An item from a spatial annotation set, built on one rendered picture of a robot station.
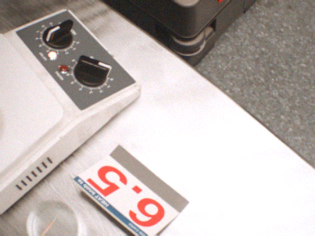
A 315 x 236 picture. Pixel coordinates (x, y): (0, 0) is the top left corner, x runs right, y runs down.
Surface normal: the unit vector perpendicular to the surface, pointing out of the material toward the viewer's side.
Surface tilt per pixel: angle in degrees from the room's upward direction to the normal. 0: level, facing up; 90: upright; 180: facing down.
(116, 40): 0
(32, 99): 0
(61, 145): 90
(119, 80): 30
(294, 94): 0
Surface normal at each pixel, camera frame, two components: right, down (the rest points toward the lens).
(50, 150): 0.66, 0.71
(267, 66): -0.04, -0.32
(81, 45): 0.34, -0.59
